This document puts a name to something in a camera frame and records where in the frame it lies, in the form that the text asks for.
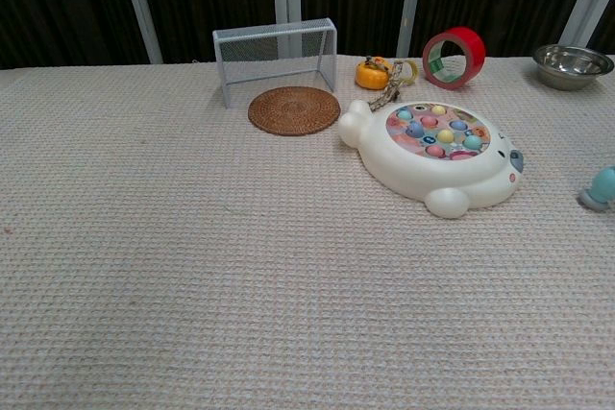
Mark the teal grey toy hammer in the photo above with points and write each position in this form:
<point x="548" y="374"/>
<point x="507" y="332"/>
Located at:
<point x="603" y="184"/>

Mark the white bear-shaped pop-button toy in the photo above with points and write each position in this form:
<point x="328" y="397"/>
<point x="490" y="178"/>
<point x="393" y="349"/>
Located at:
<point x="384" y="160"/>

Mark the round brown rattan coaster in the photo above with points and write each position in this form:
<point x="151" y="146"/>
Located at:
<point x="293" y="111"/>

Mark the beige woven tablecloth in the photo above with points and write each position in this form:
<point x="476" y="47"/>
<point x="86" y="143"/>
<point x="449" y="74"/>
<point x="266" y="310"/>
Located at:
<point x="192" y="261"/>

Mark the red tape roll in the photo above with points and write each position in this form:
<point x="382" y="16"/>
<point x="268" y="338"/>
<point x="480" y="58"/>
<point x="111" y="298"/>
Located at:
<point x="468" y="42"/>

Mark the stainless steel bowl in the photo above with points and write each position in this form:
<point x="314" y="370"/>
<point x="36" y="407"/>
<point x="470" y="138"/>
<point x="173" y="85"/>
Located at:
<point x="567" y="76"/>

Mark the black pleated curtain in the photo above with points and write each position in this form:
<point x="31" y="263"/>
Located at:
<point x="57" y="2"/>

